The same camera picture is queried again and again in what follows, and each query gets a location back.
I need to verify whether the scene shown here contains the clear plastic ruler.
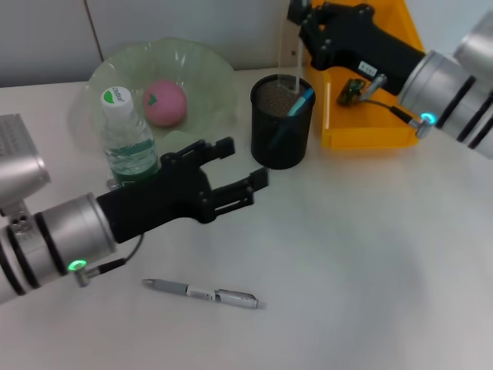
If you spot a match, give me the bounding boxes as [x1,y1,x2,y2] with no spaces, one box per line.
[275,7,306,94]

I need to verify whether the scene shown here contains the grey white pen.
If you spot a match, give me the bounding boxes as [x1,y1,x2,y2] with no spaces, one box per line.
[141,277,267,311]

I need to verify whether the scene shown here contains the clear green-label water bottle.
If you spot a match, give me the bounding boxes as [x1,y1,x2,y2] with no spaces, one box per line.
[99,87,162,188]

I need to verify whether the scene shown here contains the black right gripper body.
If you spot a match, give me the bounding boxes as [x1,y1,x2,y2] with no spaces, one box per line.
[304,2,428,96]

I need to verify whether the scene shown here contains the blue teal scissors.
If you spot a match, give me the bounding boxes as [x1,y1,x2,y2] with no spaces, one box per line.
[268,87,315,150]

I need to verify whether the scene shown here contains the green plastic wrapper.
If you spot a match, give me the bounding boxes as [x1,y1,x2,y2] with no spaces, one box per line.
[337,78,367,106]

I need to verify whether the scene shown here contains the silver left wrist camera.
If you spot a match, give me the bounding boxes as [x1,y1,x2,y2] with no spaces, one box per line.
[0,113,52,217]

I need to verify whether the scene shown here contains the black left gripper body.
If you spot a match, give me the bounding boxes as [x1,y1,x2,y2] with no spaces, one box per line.
[95,152,216,244]

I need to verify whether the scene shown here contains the pale green glass fruit plate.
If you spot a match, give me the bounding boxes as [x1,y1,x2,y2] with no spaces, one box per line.
[85,36,238,150]

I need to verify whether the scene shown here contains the yellow plastic bin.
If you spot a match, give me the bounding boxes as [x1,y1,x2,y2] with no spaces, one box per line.
[307,0,425,150]

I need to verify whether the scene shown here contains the gripper connector cable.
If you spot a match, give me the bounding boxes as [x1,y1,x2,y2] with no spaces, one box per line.
[360,74,435,139]
[75,234,146,289]

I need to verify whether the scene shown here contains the right gripper connector cable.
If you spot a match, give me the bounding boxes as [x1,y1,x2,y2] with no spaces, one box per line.
[360,74,435,139]

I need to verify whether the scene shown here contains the pink peach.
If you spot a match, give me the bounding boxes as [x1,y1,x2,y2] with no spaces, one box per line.
[143,79,189,128]

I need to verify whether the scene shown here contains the black mesh pen holder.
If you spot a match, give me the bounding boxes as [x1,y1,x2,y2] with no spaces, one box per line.
[250,73,317,170]

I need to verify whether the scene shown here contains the left gripper connector cable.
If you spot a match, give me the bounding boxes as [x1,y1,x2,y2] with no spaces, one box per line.
[75,234,146,289]

